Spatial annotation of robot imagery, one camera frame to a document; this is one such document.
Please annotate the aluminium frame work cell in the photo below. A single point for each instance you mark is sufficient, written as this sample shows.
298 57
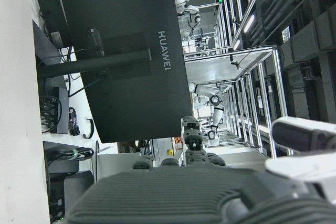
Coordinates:
277 82

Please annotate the white humanoid robot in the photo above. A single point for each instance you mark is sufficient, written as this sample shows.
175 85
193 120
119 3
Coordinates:
189 9
216 113

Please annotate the black computer case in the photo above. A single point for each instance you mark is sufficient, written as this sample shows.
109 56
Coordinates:
76 187

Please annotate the small black overhead camera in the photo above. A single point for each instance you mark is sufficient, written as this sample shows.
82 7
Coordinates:
235 62

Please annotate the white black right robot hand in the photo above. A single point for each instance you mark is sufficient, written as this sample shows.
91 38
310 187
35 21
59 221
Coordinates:
170 197

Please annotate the black Huawei monitor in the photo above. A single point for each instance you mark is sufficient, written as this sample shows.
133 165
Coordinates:
126 11

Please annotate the black monitor stand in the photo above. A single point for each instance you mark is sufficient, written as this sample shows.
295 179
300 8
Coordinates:
105 61

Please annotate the long ceiling light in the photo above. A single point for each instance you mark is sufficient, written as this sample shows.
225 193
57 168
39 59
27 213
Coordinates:
236 44
249 23

